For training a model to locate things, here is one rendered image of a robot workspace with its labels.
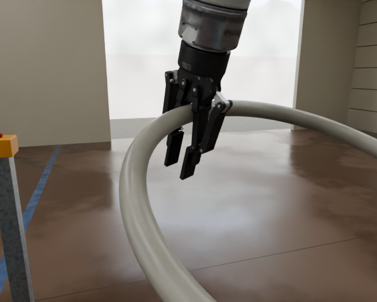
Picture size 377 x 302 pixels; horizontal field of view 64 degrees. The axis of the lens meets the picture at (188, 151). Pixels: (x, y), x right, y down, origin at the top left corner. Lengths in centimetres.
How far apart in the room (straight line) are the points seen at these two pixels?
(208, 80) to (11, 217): 133
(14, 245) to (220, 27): 147
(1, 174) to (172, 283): 137
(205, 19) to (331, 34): 807
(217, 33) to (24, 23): 613
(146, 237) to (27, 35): 625
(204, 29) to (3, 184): 131
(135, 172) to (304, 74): 773
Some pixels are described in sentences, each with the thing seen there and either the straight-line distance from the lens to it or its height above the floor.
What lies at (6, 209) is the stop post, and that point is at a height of 76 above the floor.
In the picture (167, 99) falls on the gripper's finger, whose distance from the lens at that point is 53.
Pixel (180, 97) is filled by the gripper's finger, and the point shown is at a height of 131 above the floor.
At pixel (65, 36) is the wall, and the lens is 639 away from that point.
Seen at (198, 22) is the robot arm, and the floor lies 141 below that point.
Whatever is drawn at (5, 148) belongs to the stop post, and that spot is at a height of 104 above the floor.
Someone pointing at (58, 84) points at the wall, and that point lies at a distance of 637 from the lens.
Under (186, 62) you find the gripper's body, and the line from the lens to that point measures 45.
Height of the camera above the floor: 135
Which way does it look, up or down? 14 degrees down
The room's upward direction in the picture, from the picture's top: straight up
